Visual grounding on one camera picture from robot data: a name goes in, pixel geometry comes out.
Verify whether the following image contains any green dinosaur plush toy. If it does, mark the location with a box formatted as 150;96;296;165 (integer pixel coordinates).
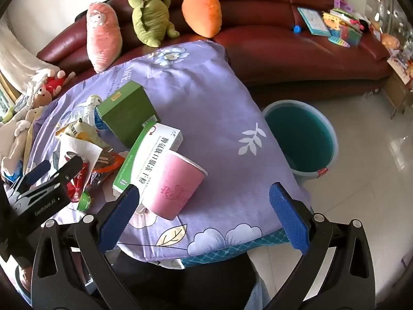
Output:
128;0;180;47

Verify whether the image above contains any pink carrot plush toy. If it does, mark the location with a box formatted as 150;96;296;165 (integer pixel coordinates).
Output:
86;3;123;73

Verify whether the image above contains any teal patterned table cover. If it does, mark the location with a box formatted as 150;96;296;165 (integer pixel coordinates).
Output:
181;232;288;268

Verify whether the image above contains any person's blue jeans leg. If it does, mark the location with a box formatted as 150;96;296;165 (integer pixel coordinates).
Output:
252;274;275;310

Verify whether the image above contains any green cardboard box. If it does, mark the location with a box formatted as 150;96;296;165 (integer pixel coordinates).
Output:
96;81;161;149

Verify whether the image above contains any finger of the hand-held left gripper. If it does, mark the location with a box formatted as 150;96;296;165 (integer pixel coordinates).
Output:
10;160;54;197
48;156;85;188

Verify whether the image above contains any small orange plush toy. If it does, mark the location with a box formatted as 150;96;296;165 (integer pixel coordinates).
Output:
381;32;404;53

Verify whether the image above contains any wooden cabinet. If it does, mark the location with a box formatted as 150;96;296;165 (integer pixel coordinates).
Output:
382;68;413;120

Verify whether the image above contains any person's dark clothing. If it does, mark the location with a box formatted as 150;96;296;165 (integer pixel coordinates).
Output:
113;249;259;310

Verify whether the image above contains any white green medicine box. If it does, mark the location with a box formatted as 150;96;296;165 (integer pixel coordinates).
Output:
112;121;183;197

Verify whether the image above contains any teal plastic bucket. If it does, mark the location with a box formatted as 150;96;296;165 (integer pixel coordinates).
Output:
261;101;339;186

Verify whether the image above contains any purple floral bed sheet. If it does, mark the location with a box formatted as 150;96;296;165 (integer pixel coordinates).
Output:
24;40;312;264

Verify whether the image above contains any orange carrot plush toy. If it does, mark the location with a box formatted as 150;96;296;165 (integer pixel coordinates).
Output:
181;0;222;38

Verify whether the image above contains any blue white snack pouch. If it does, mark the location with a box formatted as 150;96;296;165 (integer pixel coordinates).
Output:
94;108;112;130

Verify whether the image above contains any dark red leather sofa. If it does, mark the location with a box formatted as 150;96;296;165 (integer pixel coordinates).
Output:
37;0;392;88

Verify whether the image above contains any pink paper cup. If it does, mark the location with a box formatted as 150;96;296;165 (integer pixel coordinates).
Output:
142;150;208;221

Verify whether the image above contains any white crumpled plastic bag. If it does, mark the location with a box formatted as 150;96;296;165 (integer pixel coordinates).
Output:
60;133;104;181

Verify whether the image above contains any orange snack packet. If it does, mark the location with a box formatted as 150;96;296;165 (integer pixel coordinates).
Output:
89;163;125;186

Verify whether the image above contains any yellow white snack wrapper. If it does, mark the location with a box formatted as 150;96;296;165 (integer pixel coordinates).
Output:
55;119;100;143

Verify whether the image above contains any white rabbit plush toy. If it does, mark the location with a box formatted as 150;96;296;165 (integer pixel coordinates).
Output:
0;105;44;181

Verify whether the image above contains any red white plastic cup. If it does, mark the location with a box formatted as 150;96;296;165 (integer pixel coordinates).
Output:
66;155;94;203

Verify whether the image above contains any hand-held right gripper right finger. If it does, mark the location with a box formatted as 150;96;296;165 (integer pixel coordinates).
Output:
245;182;378;310

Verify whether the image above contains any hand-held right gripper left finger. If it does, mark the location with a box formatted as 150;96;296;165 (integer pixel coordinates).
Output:
30;183;152;310

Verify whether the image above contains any white fleece blanket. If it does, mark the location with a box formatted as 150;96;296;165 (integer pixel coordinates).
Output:
0;16;62;97

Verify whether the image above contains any white green yogurt cup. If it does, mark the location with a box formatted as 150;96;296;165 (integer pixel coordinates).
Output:
79;95;104;126

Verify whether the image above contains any brown striped wrapper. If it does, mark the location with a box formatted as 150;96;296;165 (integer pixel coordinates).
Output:
97;150;126;168

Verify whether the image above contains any colourful books pile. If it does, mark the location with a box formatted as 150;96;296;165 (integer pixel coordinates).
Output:
321;0;371;49

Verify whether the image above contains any small green ball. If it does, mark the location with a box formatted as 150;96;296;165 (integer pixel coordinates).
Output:
77;191;95;212

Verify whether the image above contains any light blue book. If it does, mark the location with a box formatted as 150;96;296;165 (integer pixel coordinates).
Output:
297;7;333;37

